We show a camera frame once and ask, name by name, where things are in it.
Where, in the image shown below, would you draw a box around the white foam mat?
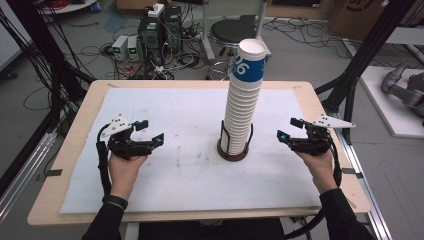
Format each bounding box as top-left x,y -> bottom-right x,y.
59,87 -> 323,215

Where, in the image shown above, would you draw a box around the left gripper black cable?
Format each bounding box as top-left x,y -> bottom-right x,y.
95,123 -> 113,196

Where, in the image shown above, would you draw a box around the black round stool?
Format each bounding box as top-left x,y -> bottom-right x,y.
205,19 -> 258,81

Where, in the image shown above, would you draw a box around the stack of paper cups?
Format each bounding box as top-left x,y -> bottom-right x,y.
223,79 -> 263,156

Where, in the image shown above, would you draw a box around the white round table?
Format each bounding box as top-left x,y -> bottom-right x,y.
39,0 -> 100,15

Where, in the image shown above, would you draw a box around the person's dark clothing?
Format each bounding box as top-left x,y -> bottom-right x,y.
138,218 -> 287,240

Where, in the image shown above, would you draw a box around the white power strip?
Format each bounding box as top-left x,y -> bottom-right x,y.
147,3 -> 166,19

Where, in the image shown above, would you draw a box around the white stand leg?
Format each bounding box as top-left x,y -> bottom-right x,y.
254,0 -> 273,58
199,0 -> 217,62

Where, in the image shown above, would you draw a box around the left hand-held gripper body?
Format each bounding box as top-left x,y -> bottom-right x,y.
100,114 -> 154,160

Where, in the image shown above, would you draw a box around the white floor board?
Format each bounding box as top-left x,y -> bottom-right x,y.
359,65 -> 424,139

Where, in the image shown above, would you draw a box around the aluminium rail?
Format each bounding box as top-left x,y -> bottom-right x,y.
328,111 -> 394,240
0,129 -> 58,223

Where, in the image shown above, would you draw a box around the black frame strut with cables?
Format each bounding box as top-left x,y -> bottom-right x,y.
0,0 -> 96,134

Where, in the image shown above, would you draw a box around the light wooden table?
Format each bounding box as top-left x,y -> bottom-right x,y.
27,79 -> 372,227

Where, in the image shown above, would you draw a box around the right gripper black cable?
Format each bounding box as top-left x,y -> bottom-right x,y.
283,138 -> 344,240

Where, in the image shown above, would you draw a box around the black computer tower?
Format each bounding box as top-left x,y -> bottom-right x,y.
137,14 -> 165,66
162,5 -> 184,55

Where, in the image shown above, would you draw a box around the black wristband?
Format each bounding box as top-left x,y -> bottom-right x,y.
101,194 -> 129,210

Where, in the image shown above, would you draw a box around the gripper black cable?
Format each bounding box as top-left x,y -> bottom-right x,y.
283,138 -> 344,240
95,123 -> 113,196

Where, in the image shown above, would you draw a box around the dark round cup holder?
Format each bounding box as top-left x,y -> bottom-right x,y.
216,119 -> 254,163

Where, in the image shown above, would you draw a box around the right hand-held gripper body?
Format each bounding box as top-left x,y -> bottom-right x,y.
291,113 -> 357,157

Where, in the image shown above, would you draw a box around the brown cardboard box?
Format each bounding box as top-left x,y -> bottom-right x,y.
328,0 -> 419,42

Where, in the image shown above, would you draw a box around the grey power supply unit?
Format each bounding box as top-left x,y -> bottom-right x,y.
111,34 -> 130,62
127,35 -> 142,62

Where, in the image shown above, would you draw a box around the person's right hand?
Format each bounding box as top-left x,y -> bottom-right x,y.
294,149 -> 338,195

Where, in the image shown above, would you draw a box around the person's left hand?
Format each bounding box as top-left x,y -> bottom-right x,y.
108,154 -> 148,200

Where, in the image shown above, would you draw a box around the tangle of floor cables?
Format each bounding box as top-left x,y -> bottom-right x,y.
99,6 -> 214,81

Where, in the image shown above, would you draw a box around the black floor cables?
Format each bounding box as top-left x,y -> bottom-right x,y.
262,17 -> 349,60

